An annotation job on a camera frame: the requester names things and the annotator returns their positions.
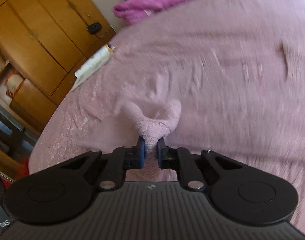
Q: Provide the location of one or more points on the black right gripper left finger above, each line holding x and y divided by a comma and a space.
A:
64, 191

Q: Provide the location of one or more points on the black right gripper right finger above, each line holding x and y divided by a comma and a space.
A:
238, 191

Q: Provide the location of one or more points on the pink knitted sweater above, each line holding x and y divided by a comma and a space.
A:
149, 120

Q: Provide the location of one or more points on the pink floral bed sheet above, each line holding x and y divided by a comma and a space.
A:
236, 66

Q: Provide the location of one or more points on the white paper roll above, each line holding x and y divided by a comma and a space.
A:
93, 64

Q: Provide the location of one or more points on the orange wooden wardrobe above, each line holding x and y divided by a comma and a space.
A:
42, 44

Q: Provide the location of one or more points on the black charger on cable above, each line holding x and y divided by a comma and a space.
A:
94, 27

